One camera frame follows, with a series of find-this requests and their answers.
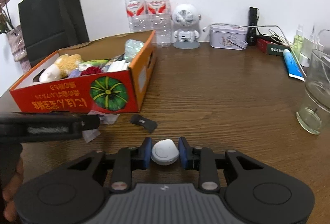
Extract clear plastic wrapper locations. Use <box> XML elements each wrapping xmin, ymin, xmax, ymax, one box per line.
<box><xmin>82</xmin><ymin>110</ymin><xmax>119</xmax><ymax>143</ymax></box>

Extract white and yellow plush toy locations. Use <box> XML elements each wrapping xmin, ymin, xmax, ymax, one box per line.
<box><xmin>39</xmin><ymin>54</ymin><xmax>83</xmax><ymax>82</ymax></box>

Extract purple fabric pouch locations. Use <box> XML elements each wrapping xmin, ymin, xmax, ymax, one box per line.
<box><xmin>68</xmin><ymin>69</ymin><xmax>81</xmax><ymax>78</ymax></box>

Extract white folding plastic device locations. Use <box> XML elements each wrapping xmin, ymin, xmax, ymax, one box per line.
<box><xmin>106</xmin><ymin>60</ymin><xmax>130</xmax><ymax>73</ymax></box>

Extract red rose flower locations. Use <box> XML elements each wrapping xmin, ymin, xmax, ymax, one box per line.
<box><xmin>80</xmin><ymin>66</ymin><xmax>102</xmax><ymax>76</ymax></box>

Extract iridescent plastic bag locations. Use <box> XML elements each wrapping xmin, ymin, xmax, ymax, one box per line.
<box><xmin>124</xmin><ymin>39</ymin><xmax>144</xmax><ymax>62</ymax></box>

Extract white cylindrical container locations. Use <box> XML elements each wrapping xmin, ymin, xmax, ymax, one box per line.
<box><xmin>78</xmin><ymin>63</ymin><xmax>91</xmax><ymax>72</ymax></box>

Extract person's hand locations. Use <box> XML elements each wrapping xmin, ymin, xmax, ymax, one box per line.
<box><xmin>2</xmin><ymin>157</ymin><xmax>24</xmax><ymax>222</ymax></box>

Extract small black clip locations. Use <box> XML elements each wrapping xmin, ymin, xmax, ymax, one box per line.
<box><xmin>130</xmin><ymin>114</ymin><xmax>158</xmax><ymax>134</ymax></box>

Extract red cardboard box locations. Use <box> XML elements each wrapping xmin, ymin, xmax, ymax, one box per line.
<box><xmin>9</xmin><ymin>31</ymin><xmax>157</xmax><ymax>114</ymax></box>

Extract dried pink flowers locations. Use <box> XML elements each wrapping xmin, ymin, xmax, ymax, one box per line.
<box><xmin>0</xmin><ymin>0</ymin><xmax>14</xmax><ymax>34</ymax></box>

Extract black paper bag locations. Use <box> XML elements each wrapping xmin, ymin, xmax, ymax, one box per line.
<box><xmin>18</xmin><ymin>0</ymin><xmax>90</xmax><ymax>67</ymax></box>

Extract clear glass cup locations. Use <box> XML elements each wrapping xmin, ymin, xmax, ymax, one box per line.
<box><xmin>296</xmin><ymin>49</ymin><xmax>329</xmax><ymax>135</ymax></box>

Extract white tin box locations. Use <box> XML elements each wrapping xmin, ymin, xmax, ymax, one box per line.
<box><xmin>209</xmin><ymin>24</ymin><xmax>248</xmax><ymax>50</ymax></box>

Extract blue white tube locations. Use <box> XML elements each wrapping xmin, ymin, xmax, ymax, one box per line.
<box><xmin>283</xmin><ymin>49</ymin><xmax>305</xmax><ymax>82</ymax></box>

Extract red and green box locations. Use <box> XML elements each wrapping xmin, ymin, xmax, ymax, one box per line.
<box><xmin>257</xmin><ymin>38</ymin><xmax>290</xmax><ymax>56</ymax></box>

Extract black flashlight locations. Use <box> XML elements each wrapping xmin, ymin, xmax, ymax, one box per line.
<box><xmin>246</xmin><ymin>7</ymin><xmax>258</xmax><ymax>46</ymax></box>

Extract white robot speaker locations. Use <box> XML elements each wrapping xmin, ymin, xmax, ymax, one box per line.
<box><xmin>171</xmin><ymin>4</ymin><xmax>201</xmax><ymax>49</ymax></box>

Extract small green spray bottle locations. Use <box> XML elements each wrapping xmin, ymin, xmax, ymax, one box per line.
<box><xmin>292</xmin><ymin>24</ymin><xmax>304</xmax><ymax>59</ymax></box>

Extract white power adapter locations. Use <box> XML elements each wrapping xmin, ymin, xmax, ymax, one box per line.
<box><xmin>299</xmin><ymin>37</ymin><xmax>324</xmax><ymax>67</ymax></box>

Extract right water bottle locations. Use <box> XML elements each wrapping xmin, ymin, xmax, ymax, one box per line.
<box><xmin>147</xmin><ymin>0</ymin><xmax>172</xmax><ymax>48</ymax></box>

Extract water bottle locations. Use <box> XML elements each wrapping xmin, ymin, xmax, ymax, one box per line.
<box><xmin>125</xmin><ymin>0</ymin><xmax>151</xmax><ymax>33</ymax></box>
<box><xmin>147</xmin><ymin>0</ymin><xmax>172</xmax><ymax>48</ymax></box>

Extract left water bottle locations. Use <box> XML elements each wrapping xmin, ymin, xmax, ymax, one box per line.
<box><xmin>125</xmin><ymin>0</ymin><xmax>151</xmax><ymax>33</ymax></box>

